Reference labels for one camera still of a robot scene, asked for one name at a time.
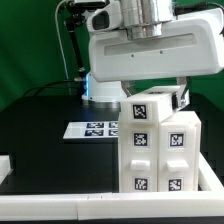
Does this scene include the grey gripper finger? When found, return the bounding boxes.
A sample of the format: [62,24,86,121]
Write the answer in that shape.
[121,81,136,97]
[176,76,190,107]

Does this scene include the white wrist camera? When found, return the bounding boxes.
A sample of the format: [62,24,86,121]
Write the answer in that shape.
[87,5,122,33]

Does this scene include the black power cables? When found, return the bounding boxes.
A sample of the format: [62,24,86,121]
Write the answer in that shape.
[22,78,84,98]

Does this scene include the white cabinet top block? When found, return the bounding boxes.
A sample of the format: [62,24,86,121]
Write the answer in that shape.
[119,85,190,123]

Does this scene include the white U-shaped fence frame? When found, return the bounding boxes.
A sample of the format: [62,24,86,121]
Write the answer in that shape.
[0,157,224,221]

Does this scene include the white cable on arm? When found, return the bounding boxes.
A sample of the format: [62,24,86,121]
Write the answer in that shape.
[54,0,73,81]

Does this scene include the white cabinet box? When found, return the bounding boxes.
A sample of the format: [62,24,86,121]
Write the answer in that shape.
[118,111,201,193]

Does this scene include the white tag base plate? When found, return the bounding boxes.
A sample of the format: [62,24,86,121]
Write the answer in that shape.
[63,121,118,140]

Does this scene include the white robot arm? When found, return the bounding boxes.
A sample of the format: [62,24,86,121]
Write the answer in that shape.
[57,0,224,107]

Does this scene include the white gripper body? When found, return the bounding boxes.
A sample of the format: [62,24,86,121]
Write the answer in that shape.
[89,8,224,82]

